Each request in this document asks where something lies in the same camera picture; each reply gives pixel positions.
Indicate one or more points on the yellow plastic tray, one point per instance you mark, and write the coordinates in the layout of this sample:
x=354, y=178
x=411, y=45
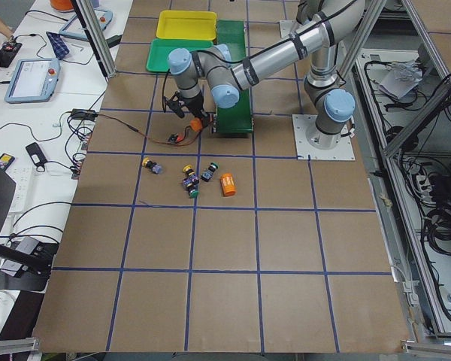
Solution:
x=187, y=25

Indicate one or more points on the black power adapter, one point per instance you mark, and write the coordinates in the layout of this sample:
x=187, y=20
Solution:
x=114, y=41

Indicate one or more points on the plain orange cylinder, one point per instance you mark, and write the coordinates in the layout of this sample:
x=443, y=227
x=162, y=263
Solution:
x=196, y=124

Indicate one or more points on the white power strip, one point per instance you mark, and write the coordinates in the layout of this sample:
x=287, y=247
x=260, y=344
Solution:
x=23, y=177

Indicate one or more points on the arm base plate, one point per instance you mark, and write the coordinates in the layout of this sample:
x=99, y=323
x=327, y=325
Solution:
x=289, y=32
x=311, y=144

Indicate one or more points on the near teach pendant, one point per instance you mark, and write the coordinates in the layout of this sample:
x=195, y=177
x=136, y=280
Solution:
x=33, y=80

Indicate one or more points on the orange cylinder labelled 4680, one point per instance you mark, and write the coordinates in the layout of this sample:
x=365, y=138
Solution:
x=228, y=185

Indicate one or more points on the green plastic tray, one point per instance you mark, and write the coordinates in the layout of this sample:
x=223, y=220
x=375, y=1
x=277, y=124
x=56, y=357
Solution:
x=161, y=48

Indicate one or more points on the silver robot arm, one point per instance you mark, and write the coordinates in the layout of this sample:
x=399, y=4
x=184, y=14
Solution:
x=320, y=26

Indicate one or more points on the lone yellow push button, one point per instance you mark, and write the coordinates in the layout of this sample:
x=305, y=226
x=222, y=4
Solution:
x=152, y=166

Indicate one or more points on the yellow push button in cluster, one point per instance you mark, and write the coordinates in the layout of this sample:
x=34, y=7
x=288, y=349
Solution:
x=191, y=178

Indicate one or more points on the small motor controller board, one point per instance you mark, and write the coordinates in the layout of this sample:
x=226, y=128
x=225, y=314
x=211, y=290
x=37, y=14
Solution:
x=174, y=139

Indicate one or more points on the blue checkered cloth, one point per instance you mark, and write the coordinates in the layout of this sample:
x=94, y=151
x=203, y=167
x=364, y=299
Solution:
x=59, y=47

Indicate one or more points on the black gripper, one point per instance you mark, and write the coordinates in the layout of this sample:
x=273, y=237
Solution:
x=195, y=104

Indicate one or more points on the aluminium frame post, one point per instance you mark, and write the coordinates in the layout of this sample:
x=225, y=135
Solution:
x=89, y=21

